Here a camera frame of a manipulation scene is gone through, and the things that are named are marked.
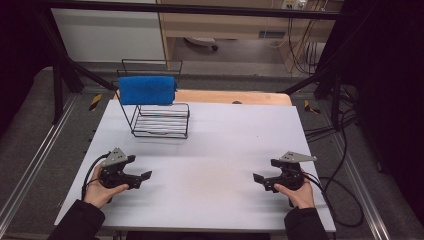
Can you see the black metal frame strut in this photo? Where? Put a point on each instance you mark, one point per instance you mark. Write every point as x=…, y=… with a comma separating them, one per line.
x=66, y=63
x=320, y=75

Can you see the aluminium floor rail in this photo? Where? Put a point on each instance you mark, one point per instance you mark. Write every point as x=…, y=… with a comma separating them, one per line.
x=36, y=156
x=361, y=186

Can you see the dark curtain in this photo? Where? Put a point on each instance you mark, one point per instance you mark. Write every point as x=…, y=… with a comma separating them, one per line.
x=390, y=100
x=20, y=56

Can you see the white device under desk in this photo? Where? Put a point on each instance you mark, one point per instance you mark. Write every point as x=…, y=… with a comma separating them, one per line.
x=201, y=41

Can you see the black metal frame crossbar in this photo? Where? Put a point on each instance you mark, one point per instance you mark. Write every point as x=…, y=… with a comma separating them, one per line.
x=200, y=9

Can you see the blue towel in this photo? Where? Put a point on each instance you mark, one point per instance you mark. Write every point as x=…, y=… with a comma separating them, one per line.
x=146, y=90

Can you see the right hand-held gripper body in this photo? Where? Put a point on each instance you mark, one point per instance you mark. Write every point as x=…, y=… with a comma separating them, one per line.
x=290, y=175

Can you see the yellow black tape strip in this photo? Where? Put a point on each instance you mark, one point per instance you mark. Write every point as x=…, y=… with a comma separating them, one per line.
x=310, y=107
x=95, y=102

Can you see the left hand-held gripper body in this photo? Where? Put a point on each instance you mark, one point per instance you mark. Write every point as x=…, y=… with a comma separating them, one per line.
x=113, y=170

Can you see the wooden table board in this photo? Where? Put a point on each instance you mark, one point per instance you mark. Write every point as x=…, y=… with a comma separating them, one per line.
x=230, y=96

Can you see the white power strip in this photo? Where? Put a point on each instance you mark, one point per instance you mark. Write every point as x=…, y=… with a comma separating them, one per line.
x=294, y=4

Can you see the person's left hand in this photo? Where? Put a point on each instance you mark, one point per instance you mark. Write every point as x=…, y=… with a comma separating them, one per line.
x=96, y=193

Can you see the light wooden desk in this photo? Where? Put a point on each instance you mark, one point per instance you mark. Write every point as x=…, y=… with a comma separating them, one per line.
x=233, y=28

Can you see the person's right hand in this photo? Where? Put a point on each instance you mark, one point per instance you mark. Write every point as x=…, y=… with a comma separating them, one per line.
x=300, y=196

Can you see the white cabinet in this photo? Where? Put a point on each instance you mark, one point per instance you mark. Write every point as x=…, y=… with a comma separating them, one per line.
x=106, y=35

